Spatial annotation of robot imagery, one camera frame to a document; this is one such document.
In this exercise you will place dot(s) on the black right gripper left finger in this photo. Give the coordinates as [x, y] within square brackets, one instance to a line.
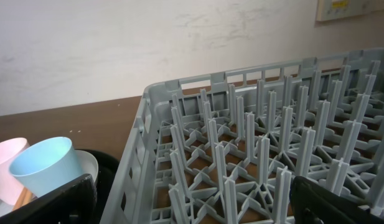
[74, 202]

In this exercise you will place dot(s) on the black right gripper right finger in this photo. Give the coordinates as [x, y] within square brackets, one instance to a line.
[312, 203]

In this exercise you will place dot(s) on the grey plastic dishwasher rack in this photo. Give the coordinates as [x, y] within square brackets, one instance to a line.
[225, 147]

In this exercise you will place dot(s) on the grey round plate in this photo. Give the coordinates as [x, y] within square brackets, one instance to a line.
[89, 165]

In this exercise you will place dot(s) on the light blue plastic cup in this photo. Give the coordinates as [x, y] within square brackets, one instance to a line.
[46, 165]

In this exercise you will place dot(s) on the round black tray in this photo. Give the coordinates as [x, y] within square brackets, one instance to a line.
[108, 165]

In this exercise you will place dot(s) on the wooden chopstick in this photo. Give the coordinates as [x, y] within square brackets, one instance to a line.
[24, 198]

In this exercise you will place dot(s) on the pink plastic cup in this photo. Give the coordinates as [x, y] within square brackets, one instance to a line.
[10, 188]

